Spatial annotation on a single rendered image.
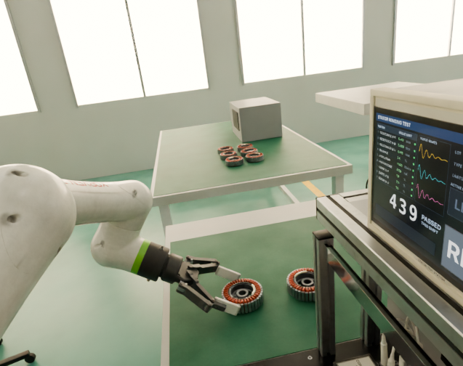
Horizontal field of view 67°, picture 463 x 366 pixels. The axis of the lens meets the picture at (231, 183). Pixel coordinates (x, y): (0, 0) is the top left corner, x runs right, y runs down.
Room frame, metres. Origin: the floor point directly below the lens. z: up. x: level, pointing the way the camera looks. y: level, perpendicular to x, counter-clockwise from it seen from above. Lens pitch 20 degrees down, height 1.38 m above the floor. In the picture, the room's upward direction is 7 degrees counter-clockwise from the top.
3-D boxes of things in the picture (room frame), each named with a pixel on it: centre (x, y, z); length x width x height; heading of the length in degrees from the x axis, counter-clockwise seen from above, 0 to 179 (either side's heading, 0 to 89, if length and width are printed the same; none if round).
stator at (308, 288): (0.79, -0.17, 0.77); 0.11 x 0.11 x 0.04
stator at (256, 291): (0.78, 0.01, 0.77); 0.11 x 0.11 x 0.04
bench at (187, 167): (2.63, -0.01, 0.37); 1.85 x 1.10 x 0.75; 7
